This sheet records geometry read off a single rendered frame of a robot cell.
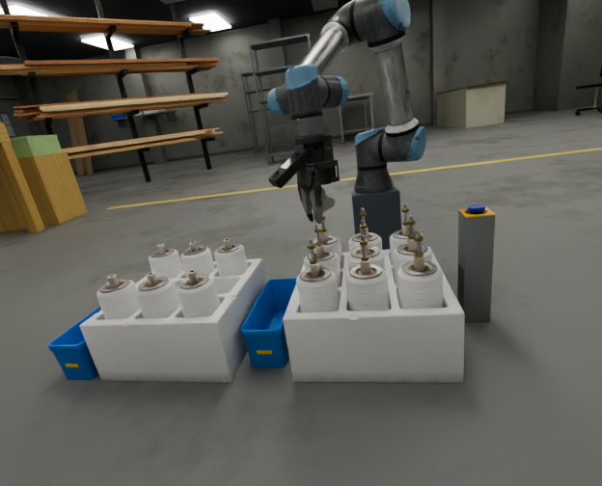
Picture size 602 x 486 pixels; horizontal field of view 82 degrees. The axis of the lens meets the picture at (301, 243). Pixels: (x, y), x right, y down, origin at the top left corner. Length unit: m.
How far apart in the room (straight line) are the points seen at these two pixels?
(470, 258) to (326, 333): 0.44
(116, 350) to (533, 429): 0.96
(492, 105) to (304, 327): 7.95
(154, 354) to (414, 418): 0.64
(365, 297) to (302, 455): 0.34
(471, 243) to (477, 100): 7.49
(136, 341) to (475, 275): 0.90
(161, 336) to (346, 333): 0.46
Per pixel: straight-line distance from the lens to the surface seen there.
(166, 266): 1.20
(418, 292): 0.79
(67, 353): 1.18
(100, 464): 0.93
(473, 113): 8.40
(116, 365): 1.10
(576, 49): 10.88
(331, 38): 1.19
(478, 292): 1.06
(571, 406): 0.92
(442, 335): 0.82
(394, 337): 0.81
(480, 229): 0.99
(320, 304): 0.81
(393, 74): 1.25
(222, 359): 0.92
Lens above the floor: 0.60
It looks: 19 degrees down
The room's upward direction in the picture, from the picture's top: 8 degrees counter-clockwise
